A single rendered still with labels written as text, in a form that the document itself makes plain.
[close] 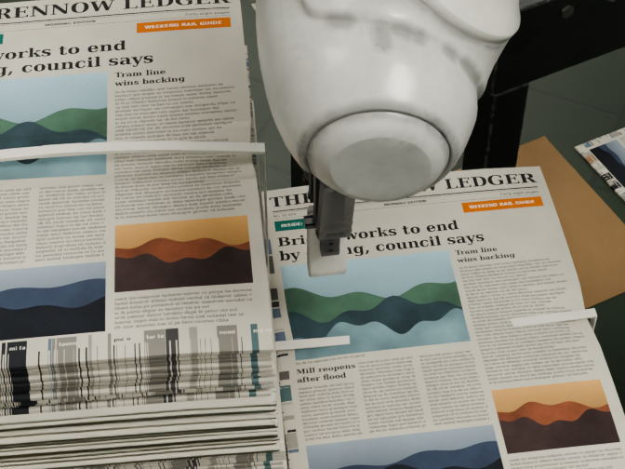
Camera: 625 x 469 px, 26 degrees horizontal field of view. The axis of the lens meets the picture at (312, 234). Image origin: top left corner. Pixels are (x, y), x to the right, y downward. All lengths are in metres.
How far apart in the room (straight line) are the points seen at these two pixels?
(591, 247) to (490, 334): 1.21
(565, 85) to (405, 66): 2.03
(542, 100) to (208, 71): 1.63
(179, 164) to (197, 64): 0.10
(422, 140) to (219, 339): 0.27
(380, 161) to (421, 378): 0.50
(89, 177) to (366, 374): 0.31
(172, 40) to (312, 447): 0.34
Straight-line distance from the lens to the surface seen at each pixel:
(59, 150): 0.99
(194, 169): 0.98
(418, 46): 0.66
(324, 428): 1.11
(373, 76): 0.65
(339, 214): 0.98
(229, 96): 1.03
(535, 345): 1.18
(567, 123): 2.60
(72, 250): 0.94
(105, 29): 1.10
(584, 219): 2.43
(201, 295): 0.90
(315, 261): 1.07
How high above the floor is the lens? 1.76
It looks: 48 degrees down
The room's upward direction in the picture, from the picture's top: straight up
